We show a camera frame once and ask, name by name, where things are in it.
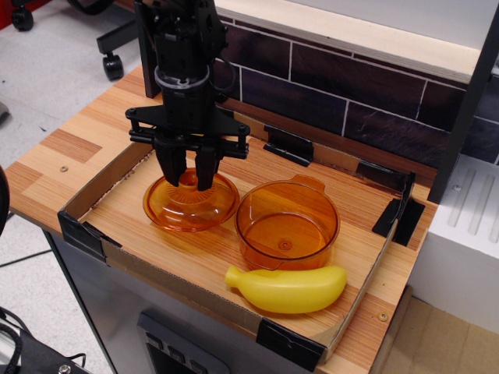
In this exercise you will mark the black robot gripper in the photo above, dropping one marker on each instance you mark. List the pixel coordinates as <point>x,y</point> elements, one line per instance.
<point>188,119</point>

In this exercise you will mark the orange transparent pot lid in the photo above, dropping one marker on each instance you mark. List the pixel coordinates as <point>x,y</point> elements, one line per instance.
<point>185,208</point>

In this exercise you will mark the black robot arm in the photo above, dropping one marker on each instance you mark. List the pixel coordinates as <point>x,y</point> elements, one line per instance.
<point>179,44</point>

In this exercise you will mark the orange transparent plastic pot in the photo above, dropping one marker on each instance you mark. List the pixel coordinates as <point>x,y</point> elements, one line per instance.
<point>287,225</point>

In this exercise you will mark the cardboard fence with black tape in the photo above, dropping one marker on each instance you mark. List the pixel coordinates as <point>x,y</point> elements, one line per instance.
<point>121,265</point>

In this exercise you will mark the yellow plastic banana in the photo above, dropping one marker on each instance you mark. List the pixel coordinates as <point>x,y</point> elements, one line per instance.
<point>289,291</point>

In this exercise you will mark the grey toy oven front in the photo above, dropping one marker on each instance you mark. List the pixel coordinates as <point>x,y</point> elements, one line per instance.
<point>171,353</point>

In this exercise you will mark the black office chair base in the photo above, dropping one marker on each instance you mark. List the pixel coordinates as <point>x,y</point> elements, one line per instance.
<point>22,19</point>

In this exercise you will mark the white toy sink counter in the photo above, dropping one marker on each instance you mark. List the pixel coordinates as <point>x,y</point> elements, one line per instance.
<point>457,267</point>

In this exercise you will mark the black upright post left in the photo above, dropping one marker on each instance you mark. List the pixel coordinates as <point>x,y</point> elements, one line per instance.
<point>144,22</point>

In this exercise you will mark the grey upright post right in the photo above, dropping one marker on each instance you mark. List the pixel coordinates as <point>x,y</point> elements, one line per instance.
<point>467,110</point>

